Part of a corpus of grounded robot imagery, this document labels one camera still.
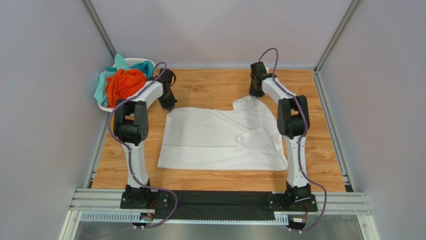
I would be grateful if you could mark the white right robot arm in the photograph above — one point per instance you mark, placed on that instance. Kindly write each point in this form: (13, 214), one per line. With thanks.
(292, 123)

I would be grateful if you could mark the orange t-shirt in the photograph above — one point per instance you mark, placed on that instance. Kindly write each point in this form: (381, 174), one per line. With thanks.
(123, 84)

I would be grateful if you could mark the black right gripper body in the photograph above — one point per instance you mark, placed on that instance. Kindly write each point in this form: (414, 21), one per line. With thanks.
(254, 89)

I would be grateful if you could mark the white t-shirt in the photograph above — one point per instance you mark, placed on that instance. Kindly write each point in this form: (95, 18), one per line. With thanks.
(245, 138)

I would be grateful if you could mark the teal t-shirt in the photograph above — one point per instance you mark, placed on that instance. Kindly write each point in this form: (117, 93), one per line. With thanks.
(122, 81)

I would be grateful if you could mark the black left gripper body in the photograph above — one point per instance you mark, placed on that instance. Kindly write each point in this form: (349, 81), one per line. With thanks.
(168, 100)

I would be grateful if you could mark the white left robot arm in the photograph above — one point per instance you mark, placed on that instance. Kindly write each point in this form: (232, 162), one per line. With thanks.
(131, 129)

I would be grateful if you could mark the aluminium frame rail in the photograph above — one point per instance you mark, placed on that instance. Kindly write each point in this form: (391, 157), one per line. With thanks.
(103, 205)

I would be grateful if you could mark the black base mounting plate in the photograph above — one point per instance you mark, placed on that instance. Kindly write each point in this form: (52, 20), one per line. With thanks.
(220, 205)

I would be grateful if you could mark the white plastic laundry basket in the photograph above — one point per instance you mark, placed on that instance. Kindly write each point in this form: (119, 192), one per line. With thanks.
(146, 66)

